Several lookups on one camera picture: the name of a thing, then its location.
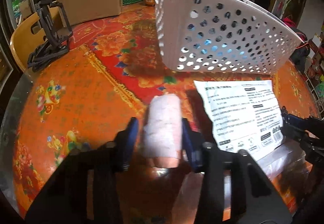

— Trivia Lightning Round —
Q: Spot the wet wipes pack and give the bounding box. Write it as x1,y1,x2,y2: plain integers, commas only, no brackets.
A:
194,79,284,162

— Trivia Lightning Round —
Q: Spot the black folding phone stand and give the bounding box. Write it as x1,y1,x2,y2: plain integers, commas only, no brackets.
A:
27,0,74,72

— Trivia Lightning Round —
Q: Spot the red and black jacket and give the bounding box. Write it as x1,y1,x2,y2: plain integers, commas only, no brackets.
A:
282,18,311,73

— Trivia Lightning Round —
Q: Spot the white storage shelf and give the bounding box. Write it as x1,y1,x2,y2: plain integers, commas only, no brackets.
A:
302,32,324,113

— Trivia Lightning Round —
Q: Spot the wooden chair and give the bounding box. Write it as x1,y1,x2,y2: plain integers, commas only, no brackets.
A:
10,6,65,73

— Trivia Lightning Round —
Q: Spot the white perforated plastic basket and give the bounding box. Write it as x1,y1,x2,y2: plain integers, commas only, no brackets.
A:
150,0,305,76

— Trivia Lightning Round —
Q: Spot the clear zip bag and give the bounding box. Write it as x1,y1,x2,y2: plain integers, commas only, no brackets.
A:
257,143,308,190

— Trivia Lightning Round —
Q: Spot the pink cloth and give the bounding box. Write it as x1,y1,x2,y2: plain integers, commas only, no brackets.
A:
140,95,184,167

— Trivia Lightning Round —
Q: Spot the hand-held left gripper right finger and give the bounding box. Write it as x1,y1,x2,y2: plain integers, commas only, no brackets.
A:
182,118,293,224

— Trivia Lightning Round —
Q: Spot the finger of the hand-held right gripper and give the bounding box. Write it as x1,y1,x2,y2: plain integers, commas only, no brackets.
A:
300,137,324,161
280,106,324,138

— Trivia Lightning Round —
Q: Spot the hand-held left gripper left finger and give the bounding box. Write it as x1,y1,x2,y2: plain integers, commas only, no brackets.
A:
24,117,139,224

